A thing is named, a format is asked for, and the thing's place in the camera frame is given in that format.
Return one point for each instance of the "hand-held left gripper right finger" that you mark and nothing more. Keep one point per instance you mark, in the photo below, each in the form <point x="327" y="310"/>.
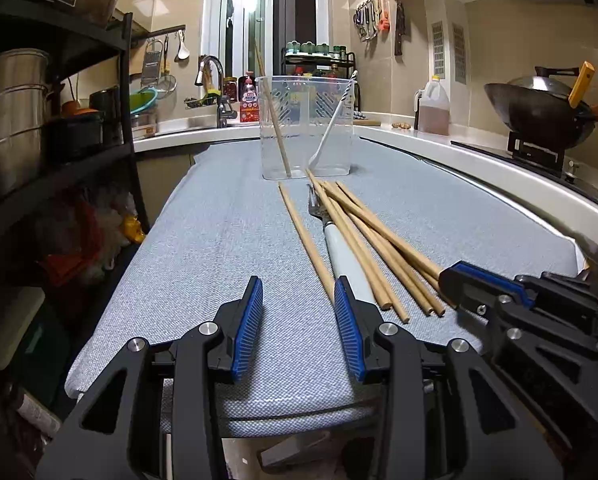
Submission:
<point x="349" y="330"/>

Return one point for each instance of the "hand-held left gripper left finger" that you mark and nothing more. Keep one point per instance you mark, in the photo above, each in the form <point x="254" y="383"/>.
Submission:
<point x="246" y="330"/>

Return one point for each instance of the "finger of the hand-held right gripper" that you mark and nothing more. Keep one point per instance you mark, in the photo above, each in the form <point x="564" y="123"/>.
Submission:
<point x="564" y="290"/>
<point x="489" y="282"/>

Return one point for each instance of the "pile of chopsticks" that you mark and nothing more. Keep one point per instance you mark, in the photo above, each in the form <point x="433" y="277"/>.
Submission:
<point x="379" y="255"/>

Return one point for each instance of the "wooden chopstick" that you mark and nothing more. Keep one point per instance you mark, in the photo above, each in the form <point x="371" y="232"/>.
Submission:
<point x="304" y="240"/>
<point x="277" y="135"/>

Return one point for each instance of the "clear plastic container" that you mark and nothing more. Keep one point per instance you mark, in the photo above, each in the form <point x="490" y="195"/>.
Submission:
<point x="304" y="125"/>

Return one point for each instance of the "wooden utensils bundle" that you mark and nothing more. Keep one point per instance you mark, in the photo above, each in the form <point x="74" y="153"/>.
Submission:
<point x="208" y="80"/>

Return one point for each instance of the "grey-blue woven mat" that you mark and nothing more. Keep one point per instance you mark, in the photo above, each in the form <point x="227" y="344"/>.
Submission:
<point x="204" y="260"/>

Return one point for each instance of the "black gas stove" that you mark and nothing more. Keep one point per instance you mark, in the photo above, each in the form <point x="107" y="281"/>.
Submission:
<point x="536" y="152"/>

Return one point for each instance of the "yellow toy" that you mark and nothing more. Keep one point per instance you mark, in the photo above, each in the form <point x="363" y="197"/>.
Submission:
<point x="133" y="230"/>

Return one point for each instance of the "black wok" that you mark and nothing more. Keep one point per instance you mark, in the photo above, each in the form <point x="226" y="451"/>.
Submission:
<point x="534" y="115"/>

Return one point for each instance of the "cooking oil jug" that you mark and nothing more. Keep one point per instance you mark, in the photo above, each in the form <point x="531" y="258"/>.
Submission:
<point x="434" y="115"/>

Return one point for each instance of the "garlic cloves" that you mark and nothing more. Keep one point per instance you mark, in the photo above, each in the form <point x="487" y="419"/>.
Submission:
<point x="400" y="125"/>

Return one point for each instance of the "dark sauce bottle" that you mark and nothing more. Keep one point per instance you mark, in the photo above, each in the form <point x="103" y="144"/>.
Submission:
<point x="417" y="110"/>

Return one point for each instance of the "white spoon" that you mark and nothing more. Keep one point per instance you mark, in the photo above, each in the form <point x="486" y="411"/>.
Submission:
<point x="324" y="142"/>

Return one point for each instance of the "red plastic bag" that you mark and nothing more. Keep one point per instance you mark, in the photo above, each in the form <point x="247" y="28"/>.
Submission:
<point x="71" y="250"/>

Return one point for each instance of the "steel sink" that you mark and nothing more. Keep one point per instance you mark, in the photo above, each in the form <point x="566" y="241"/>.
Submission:
<point x="189" y="122"/>

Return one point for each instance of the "chrome faucet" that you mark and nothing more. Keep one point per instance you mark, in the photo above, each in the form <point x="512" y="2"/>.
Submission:
<point x="222" y="110"/>

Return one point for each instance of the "red detergent bottle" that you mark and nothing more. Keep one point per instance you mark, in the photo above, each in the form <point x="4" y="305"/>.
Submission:
<point x="249" y="105"/>

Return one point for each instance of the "white vent grille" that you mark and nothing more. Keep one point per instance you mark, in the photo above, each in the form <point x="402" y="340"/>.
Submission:
<point x="459" y="54"/>
<point x="437" y="50"/>

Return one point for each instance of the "steel bowl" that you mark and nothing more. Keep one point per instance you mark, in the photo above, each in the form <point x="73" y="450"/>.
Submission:
<point x="144" y="121"/>

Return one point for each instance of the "red jar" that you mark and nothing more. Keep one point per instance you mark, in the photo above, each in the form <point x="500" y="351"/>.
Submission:
<point x="230" y="92"/>

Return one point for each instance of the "green plastic basin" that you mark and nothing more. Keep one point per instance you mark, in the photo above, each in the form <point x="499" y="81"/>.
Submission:
<point x="141" y="102"/>

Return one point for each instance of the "black metal shelf rack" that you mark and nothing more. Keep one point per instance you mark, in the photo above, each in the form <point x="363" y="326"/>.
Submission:
<point x="125" y="110"/>

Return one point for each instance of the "black cylinder container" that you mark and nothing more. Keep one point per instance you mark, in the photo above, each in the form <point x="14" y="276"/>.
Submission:
<point x="106" y="115"/>

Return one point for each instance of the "black spice rack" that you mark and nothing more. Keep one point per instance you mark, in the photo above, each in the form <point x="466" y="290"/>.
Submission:
<point x="349" y="62"/>

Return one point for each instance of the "black pot with orange lid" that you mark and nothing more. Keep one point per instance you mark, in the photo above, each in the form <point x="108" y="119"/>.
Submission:
<point x="74" y="132"/>

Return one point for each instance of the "cleaver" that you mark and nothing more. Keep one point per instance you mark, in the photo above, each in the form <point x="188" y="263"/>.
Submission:
<point x="399" y="30"/>

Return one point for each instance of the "metal grater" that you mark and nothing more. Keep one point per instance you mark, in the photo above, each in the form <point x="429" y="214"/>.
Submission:
<point x="151" y="65"/>

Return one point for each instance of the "row of green-lid spice jars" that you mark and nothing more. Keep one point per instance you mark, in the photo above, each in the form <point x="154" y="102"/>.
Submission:
<point x="314" y="48"/>

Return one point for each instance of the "orange peeler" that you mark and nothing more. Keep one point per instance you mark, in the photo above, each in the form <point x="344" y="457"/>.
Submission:
<point x="384" y="17"/>

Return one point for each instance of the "white ladle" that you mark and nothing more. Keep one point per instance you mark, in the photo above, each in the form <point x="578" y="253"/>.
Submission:
<point x="182" y="50"/>

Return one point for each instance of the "black hanging kitchen tools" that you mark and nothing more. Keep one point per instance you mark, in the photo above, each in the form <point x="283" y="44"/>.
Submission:
<point x="365" y="22"/>

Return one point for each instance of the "small wooden board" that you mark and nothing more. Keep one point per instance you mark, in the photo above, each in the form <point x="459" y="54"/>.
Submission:
<point x="136" y="60"/>

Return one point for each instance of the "large steel pot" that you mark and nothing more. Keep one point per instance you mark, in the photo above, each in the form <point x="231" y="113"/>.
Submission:
<point x="9" y="120"/>

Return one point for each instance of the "white-framed window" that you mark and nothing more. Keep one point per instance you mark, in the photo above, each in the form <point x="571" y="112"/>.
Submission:
<point x="289" y="5"/>

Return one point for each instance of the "brown jar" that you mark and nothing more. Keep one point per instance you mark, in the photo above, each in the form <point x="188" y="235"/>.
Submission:
<point x="99" y="2"/>

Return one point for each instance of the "black wall shelf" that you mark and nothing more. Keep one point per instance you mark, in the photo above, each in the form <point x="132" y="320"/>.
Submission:
<point x="159" y="32"/>

